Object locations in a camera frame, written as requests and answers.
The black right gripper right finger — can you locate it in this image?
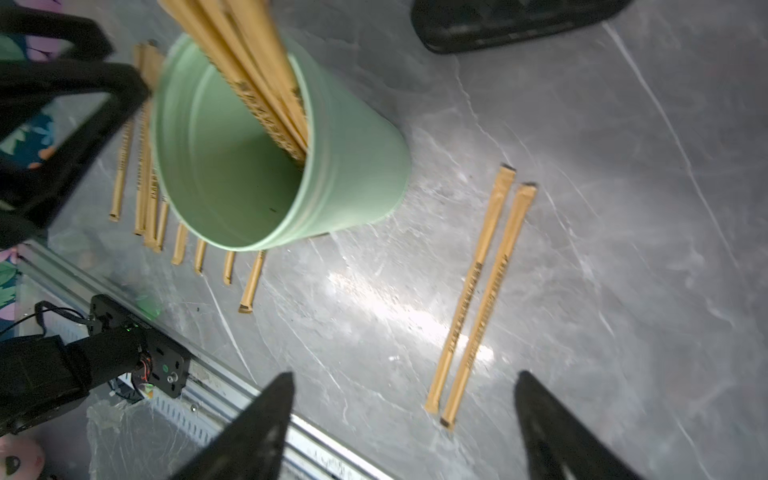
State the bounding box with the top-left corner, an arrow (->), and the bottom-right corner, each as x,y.
514,370 -> 640,479

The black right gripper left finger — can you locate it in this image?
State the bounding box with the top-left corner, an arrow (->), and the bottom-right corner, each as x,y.
172,371 -> 295,479

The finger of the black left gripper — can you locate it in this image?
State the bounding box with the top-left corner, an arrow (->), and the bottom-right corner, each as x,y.
1,5 -> 113,60
1,60 -> 149,249

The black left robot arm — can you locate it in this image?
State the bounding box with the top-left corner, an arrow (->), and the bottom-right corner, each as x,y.
1,5 -> 149,434

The bundle of paper straws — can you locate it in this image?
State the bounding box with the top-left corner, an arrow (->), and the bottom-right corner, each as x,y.
161,0 -> 309,169

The light green metal cup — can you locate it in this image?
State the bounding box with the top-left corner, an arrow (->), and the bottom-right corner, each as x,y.
151,35 -> 411,251

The pink plush toy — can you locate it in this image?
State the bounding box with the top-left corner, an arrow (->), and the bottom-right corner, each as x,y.
0,434 -> 45,480

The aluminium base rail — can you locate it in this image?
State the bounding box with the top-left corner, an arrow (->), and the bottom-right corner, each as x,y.
18,240 -> 393,479

